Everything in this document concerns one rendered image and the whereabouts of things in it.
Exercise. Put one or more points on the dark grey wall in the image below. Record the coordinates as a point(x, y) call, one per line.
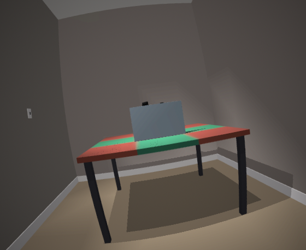
point(157, 120)

